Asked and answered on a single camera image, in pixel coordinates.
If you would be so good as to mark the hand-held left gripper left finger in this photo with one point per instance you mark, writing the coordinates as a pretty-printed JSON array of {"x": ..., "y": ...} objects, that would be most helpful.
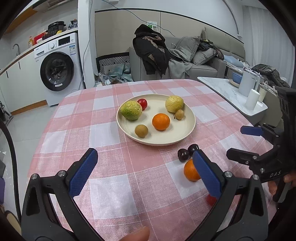
[{"x": 83, "y": 172}]

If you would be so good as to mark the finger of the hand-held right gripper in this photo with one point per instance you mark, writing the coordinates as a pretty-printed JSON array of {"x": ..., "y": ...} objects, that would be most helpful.
[
  {"x": 240, "y": 155},
  {"x": 251, "y": 131}
]

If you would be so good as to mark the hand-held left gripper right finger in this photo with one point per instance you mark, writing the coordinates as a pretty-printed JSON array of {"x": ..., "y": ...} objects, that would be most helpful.
[{"x": 208, "y": 175}]

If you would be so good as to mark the orange tangerine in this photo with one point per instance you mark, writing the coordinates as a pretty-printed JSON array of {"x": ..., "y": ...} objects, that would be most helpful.
[
  {"x": 161, "y": 121},
  {"x": 189, "y": 171}
]

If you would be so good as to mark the red cherry tomato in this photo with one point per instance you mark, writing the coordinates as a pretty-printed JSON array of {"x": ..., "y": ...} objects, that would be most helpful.
[
  {"x": 143, "y": 103},
  {"x": 211, "y": 200}
]

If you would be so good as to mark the dark purple plum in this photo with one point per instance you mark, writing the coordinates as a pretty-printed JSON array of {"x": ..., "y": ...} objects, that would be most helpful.
[
  {"x": 183, "y": 154},
  {"x": 193, "y": 148}
]

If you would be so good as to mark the small brown longan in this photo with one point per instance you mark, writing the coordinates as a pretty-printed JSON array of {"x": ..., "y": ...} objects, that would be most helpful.
[
  {"x": 179, "y": 114},
  {"x": 141, "y": 131}
]

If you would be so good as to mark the cream round plate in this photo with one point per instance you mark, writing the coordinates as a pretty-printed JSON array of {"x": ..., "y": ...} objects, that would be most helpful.
[{"x": 148, "y": 134}]

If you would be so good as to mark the yellow green guava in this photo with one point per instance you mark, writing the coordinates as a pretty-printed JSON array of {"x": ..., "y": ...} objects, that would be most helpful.
[{"x": 174, "y": 104}]

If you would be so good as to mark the large green orange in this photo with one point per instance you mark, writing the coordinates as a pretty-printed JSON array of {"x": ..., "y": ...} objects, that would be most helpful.
[{"x": 131, "y": 110}]

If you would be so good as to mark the person's right hand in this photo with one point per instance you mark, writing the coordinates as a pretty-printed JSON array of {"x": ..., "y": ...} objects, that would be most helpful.
[{"x": 272, "y": 188}]

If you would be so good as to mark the person's left hand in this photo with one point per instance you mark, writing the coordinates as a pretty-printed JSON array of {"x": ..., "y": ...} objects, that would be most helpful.
[{"x": 138, "y": 234}]

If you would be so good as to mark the white paper roll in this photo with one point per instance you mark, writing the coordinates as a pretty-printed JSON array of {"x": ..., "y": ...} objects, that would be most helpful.
[{"x": 252, "y": 99}]

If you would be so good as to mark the pink checked tablecloth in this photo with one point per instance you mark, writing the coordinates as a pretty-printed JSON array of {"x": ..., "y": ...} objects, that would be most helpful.
[{"x": 115, "y": 180}]

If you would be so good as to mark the white cup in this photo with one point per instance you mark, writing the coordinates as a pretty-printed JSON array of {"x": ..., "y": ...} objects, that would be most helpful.
[{"x": 262, "y": 95}]

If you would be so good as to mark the marble side table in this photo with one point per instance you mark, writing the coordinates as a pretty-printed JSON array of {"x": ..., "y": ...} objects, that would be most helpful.
[{"x": 222, "y": 92}]

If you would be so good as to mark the white electric kettle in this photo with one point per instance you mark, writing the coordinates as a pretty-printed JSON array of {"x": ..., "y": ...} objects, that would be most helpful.
[{"x": 247, "y": 82}]

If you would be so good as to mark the dark puffer jacket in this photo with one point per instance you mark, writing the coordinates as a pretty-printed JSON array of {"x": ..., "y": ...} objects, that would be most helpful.
[{"x": 270, "y": 74}]

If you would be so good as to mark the light blue pillow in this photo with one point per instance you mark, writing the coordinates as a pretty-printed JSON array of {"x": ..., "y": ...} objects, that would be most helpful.
[{"x": 231, "y": 60}]

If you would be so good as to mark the grey sofa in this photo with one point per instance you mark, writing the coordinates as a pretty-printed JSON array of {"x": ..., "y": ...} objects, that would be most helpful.
[{"x": 208, "y": 69}]

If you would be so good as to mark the small grey pillow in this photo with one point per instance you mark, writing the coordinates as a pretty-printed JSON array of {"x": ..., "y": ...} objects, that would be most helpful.
[{"x": 204, "y": 56}]

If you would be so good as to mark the pile of dark clothes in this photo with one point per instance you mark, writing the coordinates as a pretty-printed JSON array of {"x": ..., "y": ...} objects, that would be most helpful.
[{"x": 210, "y": 45}]

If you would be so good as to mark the grey blanket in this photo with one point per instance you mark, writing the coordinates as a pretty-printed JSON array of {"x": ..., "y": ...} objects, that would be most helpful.
[{"x": 179, "y": 67}]

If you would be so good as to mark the white curtain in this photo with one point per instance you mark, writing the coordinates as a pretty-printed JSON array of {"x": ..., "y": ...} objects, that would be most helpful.
[{"x": 266, "y": 34}]

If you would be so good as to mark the crumpled plastic bags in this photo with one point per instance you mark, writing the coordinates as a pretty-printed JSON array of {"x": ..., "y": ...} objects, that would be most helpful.
[{"x": 115, "y": 77}]

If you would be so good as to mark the large grey pillow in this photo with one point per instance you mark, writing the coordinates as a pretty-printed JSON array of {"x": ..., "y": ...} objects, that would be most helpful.
[{"x": 188, "y": 47}]

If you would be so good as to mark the white kitchen counter cabinets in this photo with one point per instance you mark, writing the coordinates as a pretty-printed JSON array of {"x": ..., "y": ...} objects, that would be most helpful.
[{"x": 20, "y": 88}]

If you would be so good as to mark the white washing machine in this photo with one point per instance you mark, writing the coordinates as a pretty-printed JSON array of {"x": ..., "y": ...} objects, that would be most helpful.
[{"x": 60, "y": 69}]

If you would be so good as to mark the black white patterned box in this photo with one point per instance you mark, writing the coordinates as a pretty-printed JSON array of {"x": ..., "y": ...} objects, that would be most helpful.
[{"x": 113, "y": 60}]

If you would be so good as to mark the black jacket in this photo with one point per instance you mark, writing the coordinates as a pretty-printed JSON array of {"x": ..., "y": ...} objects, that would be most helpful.
[{"x": 150, "y": 51}]

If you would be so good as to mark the yellow detergent bottle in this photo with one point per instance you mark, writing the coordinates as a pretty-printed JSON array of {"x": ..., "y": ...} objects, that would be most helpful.
[{"x": 30, "y": 42}]

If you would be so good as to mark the red storage box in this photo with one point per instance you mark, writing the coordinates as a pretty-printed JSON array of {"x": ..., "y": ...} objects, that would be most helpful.
[{"x": 39, "y": 39}]

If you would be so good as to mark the curved kitchen faucet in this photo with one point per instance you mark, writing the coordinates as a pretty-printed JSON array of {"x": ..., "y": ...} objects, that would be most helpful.
[{"x": 16, "y": 47}]

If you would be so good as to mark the black pressure cooker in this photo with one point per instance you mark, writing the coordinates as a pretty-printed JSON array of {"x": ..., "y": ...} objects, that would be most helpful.
[{"x": 56, "y": 27}]

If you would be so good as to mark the white upper kitchen cabinets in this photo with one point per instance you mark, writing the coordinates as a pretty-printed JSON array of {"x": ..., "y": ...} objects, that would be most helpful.
[{"x": 23, "y": 14}]

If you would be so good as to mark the silver range hood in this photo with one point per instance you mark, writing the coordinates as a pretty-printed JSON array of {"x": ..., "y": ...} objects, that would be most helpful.
[{"x": 50, "y": 3}]

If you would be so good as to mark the wall outlet with green plug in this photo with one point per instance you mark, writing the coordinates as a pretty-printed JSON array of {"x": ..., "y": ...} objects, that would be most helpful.
[{"x": 152, "y": 25}]

